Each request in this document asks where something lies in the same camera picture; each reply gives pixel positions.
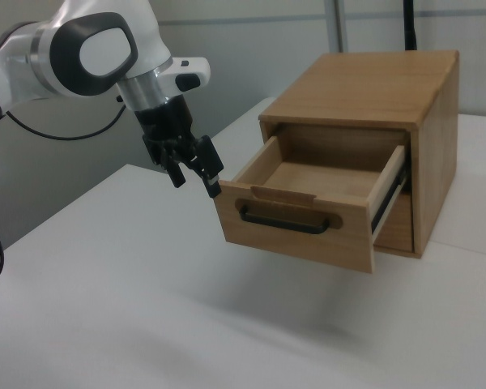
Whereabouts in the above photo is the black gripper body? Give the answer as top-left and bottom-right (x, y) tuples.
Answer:
(134, 94), (196, 168)

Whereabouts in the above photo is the wooden two-drawer cabinet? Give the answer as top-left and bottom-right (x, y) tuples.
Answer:
(258, 49), (459, 259)

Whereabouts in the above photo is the grey partition post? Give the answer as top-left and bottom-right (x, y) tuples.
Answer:
(323, 0), (347, 53)

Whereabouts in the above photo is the black drawer handle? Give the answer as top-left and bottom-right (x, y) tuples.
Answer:
(239, 205), (331, 236)

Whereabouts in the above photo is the wooden drawer with black handle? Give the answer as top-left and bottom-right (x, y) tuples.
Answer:
(213, 135), (410, 276)

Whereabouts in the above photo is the black vertical pole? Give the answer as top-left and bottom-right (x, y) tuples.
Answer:
(400, 0), (420, 52)

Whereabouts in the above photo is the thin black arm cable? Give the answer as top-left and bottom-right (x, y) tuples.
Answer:
(2, 96), (126, 142)

